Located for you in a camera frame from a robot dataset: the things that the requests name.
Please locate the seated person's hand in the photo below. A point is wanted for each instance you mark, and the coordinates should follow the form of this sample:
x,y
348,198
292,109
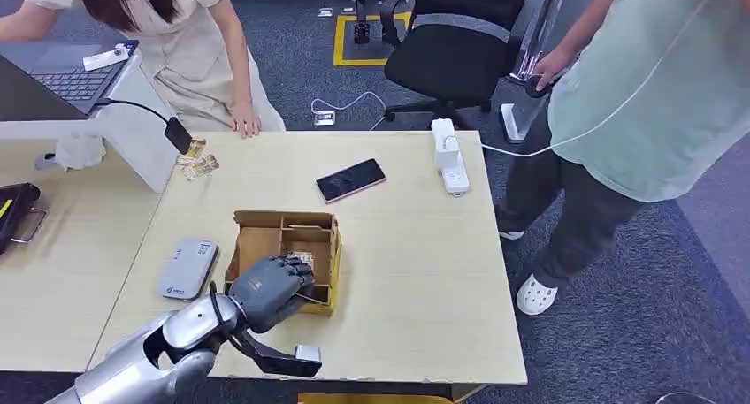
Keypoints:
x,y
245,120

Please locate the grey laptop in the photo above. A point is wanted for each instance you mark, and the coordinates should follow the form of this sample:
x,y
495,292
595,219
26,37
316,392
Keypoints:
x,y
64,85

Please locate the standing person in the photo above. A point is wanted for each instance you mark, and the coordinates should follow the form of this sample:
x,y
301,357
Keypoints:
x,y
633,108

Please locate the glass partition panel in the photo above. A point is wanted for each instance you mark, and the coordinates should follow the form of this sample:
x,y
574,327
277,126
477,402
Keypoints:
x,y
536,32

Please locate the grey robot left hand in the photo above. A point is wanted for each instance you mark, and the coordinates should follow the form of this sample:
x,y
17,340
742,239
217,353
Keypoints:
x,y
272,290

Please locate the black office chair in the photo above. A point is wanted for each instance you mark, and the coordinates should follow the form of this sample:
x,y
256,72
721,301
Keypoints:
x,y
451,56

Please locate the black bag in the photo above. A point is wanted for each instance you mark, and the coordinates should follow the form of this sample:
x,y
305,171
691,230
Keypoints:
x,y
14,211

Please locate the yellow box under desk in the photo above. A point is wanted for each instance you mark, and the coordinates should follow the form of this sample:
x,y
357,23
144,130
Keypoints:
x,y
375,399

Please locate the white side desk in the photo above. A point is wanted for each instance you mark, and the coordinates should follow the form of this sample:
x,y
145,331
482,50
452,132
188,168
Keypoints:
x,y
132,149

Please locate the white crumpled tissue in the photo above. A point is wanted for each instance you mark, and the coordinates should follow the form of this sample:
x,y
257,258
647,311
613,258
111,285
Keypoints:
x,y
79,150

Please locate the standing person's hand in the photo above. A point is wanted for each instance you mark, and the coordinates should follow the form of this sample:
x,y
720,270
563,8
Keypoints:
x,y
554,64

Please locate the wooden card box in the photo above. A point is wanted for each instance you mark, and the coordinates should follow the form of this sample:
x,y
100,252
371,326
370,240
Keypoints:
x,y
260,243

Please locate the black smartphone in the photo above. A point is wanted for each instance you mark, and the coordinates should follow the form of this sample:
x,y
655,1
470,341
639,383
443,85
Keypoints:
x,y
350,180

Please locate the grey desk grommet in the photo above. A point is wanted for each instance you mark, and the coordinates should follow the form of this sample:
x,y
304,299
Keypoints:
x,y
44,161

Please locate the grey card reader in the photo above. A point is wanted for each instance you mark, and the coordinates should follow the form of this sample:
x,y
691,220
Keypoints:
x,y
187,269

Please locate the seated person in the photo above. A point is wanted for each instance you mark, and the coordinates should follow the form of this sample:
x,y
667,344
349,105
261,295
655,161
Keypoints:
x,y
187,56

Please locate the white paper tag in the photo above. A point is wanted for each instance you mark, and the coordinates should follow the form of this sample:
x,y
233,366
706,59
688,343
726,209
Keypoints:
x,y
105,58

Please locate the white shoe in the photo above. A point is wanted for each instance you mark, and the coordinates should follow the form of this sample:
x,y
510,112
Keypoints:
x,y
535,296

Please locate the black robot legs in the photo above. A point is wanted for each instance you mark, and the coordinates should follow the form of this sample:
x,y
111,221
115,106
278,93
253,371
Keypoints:
x,y
362,15

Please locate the white power strip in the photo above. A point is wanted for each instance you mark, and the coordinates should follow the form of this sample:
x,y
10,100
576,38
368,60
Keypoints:
x,y
454,179

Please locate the pile of gold cards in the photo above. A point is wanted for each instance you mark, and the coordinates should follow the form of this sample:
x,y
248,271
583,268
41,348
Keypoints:
x,y
199,164

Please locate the gold printed hotel card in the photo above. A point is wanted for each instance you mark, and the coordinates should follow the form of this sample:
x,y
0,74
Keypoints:
x,y
302,256

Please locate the white charger plug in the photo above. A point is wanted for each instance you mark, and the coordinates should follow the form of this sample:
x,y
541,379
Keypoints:
x,y
445,150

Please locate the black handheld controller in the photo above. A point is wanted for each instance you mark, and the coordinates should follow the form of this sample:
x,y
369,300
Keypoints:
x,y
534,88

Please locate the white partition foot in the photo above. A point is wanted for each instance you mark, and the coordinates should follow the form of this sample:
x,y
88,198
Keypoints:
x,y
511,123

